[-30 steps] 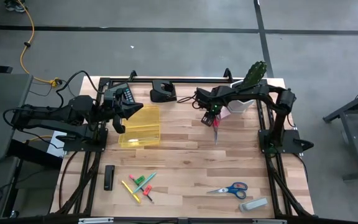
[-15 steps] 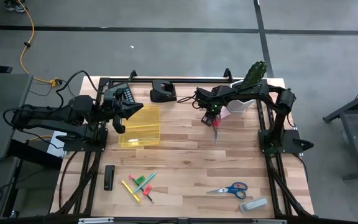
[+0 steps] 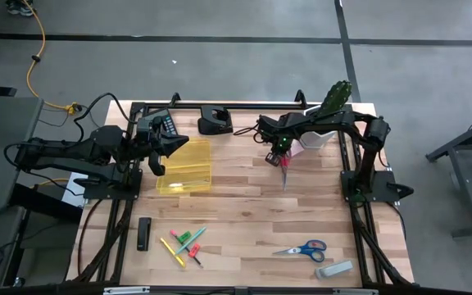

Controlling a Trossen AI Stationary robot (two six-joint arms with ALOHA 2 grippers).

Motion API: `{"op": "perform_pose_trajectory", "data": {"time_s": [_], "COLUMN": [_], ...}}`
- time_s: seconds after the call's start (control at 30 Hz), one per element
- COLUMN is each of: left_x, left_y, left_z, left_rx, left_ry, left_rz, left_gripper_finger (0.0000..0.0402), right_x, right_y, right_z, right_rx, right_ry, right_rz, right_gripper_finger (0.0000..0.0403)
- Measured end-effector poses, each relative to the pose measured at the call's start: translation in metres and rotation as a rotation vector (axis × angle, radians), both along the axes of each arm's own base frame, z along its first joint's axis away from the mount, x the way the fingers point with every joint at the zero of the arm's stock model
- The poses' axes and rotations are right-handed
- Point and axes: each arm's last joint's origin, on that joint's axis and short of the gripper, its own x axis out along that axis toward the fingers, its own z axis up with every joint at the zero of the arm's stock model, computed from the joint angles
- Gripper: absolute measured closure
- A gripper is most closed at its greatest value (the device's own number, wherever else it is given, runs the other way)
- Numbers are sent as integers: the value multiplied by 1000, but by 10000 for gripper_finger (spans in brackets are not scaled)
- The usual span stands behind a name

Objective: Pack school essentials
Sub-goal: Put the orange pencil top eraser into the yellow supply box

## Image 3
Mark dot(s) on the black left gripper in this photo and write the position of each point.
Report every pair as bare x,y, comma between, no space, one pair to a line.
154,135

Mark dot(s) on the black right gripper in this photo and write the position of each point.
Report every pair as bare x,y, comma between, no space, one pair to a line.
279,137

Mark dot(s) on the pink sticky note pad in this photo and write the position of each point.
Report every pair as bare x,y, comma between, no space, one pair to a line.
297,151

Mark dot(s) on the green highlighter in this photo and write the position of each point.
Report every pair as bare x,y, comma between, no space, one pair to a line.
184,237

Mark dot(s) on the teal pen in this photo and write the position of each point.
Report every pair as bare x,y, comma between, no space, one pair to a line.
191,240

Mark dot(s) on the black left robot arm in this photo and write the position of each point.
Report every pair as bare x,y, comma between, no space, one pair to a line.
96,147

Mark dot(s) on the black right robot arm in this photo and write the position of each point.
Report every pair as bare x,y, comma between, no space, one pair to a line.
342,121

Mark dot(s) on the black calculator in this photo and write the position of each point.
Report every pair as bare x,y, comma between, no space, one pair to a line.
170,123

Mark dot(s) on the yellow transparent plastic box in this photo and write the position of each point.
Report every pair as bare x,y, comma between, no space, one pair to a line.
191,172

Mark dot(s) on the black hole punch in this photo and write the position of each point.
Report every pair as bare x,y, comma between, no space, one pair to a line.
215,127

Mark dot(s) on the green cactus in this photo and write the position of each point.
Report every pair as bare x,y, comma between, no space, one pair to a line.
336,96

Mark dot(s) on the black pen with pink cap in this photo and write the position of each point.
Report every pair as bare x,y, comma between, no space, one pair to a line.
173,233

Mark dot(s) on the black stapler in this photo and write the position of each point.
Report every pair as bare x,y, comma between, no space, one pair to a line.
143,235

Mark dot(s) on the orange highlighter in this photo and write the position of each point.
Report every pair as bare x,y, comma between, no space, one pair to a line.
194,249

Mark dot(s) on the yellow pen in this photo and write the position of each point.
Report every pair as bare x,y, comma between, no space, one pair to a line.
174,254

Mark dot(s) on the white paper sheet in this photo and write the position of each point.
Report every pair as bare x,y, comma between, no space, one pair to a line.
72,192

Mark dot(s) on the grey stapler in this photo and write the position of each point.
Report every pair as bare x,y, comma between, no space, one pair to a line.
334,269

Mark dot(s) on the grey side table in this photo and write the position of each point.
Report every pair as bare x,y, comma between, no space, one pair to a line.
2,164

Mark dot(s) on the grey metal cart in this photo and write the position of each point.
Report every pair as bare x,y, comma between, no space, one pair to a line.
465,184

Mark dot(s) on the person's shoe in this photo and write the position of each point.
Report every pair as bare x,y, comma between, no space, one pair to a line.
21,8

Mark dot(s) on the black aluminium table frame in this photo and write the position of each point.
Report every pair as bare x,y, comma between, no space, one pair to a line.
236,105

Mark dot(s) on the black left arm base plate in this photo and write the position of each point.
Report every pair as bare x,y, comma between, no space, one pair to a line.
109,192

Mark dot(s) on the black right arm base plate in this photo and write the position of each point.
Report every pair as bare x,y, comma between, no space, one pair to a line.
383,182

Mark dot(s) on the silver metal bracket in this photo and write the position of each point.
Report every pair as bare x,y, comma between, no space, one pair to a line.
355,292
125,291

